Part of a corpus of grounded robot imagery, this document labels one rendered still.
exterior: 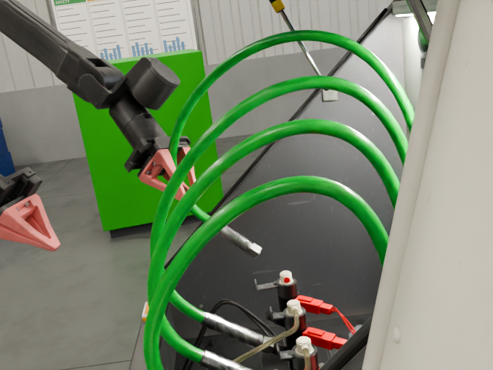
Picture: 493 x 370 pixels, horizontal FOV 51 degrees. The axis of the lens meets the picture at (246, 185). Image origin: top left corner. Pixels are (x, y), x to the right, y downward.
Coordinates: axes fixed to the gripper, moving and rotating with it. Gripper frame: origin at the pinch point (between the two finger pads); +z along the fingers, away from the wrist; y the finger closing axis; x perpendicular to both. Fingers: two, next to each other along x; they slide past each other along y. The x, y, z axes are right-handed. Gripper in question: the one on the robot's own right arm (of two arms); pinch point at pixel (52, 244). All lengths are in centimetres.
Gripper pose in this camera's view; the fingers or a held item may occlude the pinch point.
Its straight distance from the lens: 73.5
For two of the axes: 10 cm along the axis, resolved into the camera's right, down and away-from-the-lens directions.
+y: 5.9, -7.1, -3.9
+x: 2.2, -3.2, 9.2
